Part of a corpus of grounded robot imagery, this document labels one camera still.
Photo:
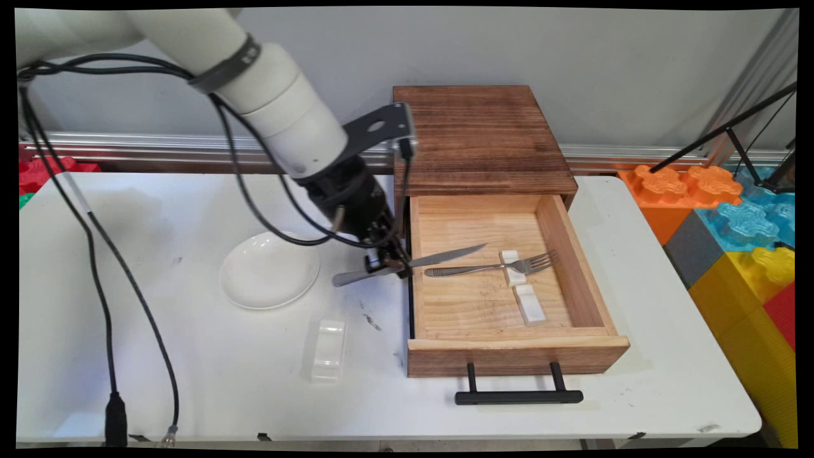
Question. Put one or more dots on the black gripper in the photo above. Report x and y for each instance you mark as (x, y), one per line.
(353, 200)

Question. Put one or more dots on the silver metal knife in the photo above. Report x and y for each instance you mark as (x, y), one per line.
(445, 256)

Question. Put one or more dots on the silver metal fork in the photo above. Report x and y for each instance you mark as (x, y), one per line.
(458, 270)

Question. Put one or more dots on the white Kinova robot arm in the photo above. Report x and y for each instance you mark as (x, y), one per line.
(280, 114)

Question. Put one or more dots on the light wooden drawer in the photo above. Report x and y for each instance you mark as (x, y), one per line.
(483, 305)

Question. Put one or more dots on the white cutlery rest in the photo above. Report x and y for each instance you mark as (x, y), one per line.
(530, 306)
(516, 278)
(329, 356)

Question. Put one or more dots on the white round plate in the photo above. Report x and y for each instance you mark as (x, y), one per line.
(269, 270)

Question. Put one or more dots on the dark wooden cabinet box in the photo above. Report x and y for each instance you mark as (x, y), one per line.
(477, 127)

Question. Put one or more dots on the orange foam block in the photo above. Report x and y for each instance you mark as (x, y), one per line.
(664, 184)

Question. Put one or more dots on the grey foam block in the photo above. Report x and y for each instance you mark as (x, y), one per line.
(693, 251)

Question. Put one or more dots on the black tripod stand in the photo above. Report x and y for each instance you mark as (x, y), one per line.
(718, 133)

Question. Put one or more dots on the red foam block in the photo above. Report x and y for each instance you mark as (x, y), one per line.
(782, 315)
(38, 175)

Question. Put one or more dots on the yellow foam block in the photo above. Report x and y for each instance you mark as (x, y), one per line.
(744, 318)

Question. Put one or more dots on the blue foam block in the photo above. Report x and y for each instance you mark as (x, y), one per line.
(750, 219)

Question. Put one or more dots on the green foam block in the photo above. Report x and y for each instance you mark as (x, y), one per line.
(24, 201)

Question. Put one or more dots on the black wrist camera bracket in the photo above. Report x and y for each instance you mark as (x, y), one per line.
(378, 127)

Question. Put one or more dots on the aluminium rail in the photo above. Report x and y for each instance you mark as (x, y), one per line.
(636, 152)

